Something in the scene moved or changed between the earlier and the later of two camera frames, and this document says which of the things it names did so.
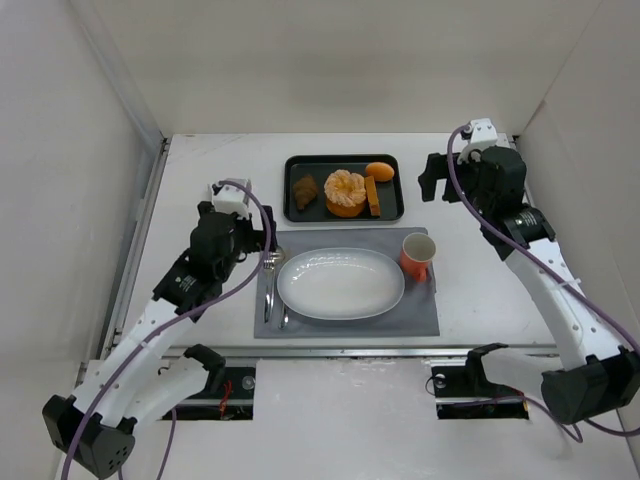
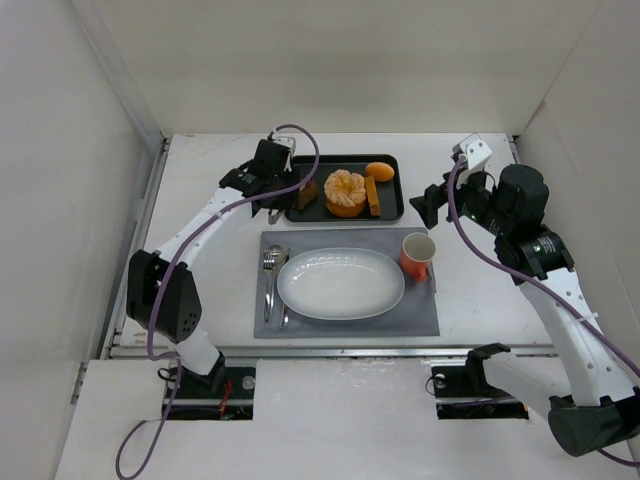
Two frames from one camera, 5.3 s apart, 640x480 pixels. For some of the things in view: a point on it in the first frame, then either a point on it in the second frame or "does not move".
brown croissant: (305, 190) does not move
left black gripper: (255, 237) to (288, 195)
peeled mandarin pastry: (345, 194) does not move
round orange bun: (380, 171) does not move
